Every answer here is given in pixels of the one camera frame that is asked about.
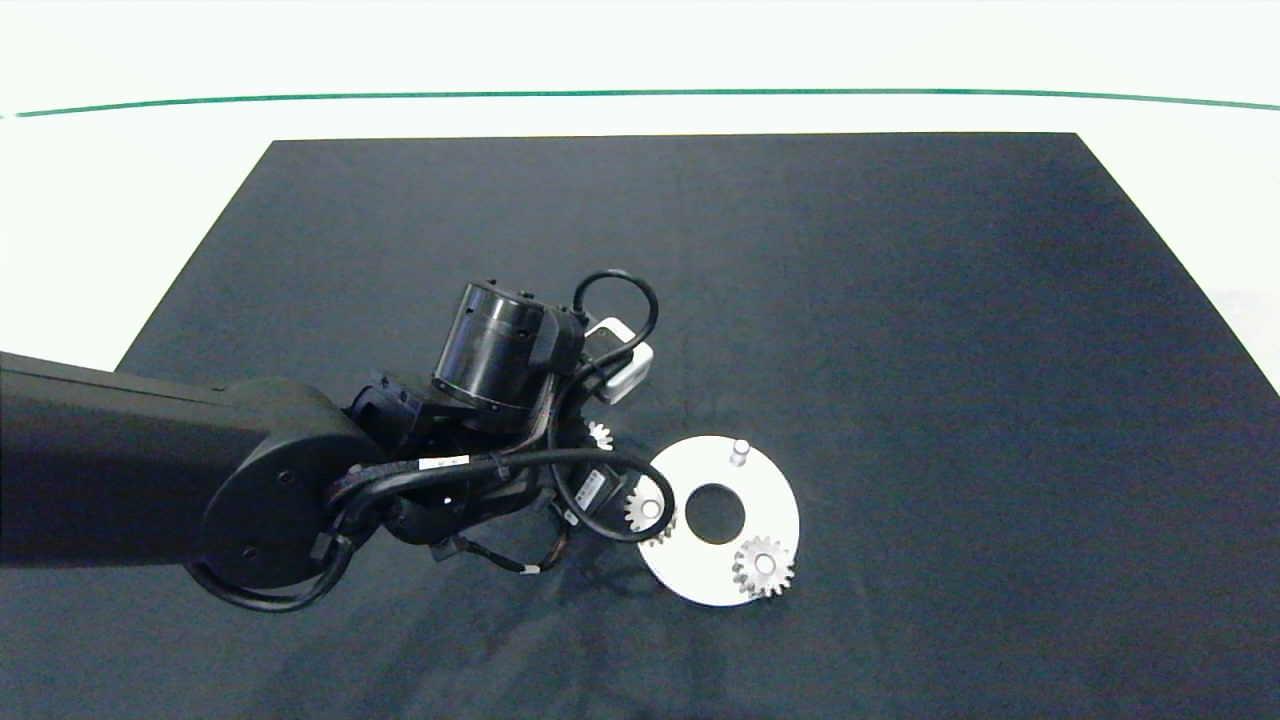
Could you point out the small steel planetary gear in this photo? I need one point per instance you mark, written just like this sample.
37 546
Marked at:
600 436
637 520
750 576

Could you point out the round white carrier plate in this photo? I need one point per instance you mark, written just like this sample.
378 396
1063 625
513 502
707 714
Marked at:
692 577

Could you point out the dark mat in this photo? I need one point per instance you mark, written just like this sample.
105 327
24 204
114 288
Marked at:
900 350

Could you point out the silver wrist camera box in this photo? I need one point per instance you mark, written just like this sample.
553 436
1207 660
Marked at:
630 375

